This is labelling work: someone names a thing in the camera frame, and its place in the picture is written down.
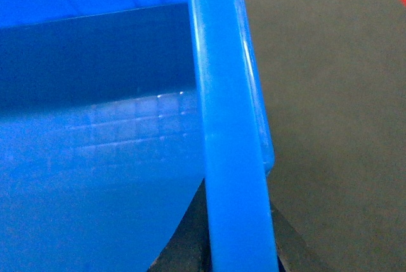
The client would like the blue plastic crate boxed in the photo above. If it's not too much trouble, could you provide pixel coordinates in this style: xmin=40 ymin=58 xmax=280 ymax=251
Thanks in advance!
xmin=1 ymin=0 xmax=278 ymax=271

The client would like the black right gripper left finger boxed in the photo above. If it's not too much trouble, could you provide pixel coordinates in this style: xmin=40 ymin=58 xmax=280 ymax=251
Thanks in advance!
xmin=148 ymin=181 xmax=212 ymax=271

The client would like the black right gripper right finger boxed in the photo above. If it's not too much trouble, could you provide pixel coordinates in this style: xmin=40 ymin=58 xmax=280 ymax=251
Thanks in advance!
xmin=272 ymin=205 xmax=320 ymax=271

